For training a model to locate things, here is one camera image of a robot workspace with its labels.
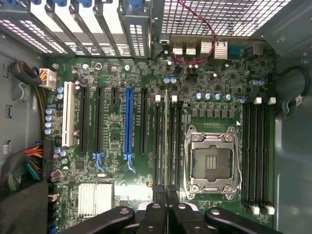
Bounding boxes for short black expansion slot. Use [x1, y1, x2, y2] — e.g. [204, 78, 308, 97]
[111, 87, 119, 106]

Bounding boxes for black RAM slot white latch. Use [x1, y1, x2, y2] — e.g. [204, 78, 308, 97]
[265, 97, 276, 215]
[170, 95, 178, 187]
[153, 95, 162, 190]
[250, 97, 261, 215]

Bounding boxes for black connector coloured wires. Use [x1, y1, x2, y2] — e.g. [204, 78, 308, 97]
[0, 139, 55, 195]

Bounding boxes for blue expansion slot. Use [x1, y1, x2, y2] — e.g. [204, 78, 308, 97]
[123, 87, 137, 174]

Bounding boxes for green motherboard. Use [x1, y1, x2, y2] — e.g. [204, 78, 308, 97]
[41, 56, 277, 234]

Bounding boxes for silver CPU socket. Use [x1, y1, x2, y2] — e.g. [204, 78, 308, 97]
[183, 124, 242, 200]

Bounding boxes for black looped cable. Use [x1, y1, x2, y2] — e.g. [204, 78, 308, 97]
[277, 66, 312, 98]

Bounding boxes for RAM memory stick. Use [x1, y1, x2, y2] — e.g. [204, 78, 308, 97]
[161, 96, 171, 188]

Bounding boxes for red and black wire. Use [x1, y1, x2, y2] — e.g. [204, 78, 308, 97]
[173, 0, 218, 65]

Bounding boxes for silver finned chipset heatsink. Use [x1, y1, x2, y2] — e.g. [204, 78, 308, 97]
[78, 182, 115, 218]

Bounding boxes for black sleeved cable bundle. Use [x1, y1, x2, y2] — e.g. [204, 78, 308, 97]
[10, 61, 41, 86]

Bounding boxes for perforated grey slot bracket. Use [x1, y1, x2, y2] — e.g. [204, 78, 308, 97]
[117, 0, 152, 59]

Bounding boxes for silver rear port block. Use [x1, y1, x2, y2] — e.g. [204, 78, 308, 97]
[170, 35, 229, 60]

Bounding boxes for blue VGA port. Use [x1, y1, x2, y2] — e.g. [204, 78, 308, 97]
[228, 44, 245, 59]

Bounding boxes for white power connector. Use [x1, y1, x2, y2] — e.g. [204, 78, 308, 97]
[38, 67, 58, 91]

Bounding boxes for long black expansion slot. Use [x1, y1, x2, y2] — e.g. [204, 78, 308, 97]
[92, 86, 106, 174]
[80, 86, 89, 154]
[139, 87, 149, 156]

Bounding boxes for white PCI expansion slot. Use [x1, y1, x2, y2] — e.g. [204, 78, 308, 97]
[61, 81, 76, 148]

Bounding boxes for grey metal PC case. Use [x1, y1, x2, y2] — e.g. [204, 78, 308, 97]
[0, 0, 312, 234]

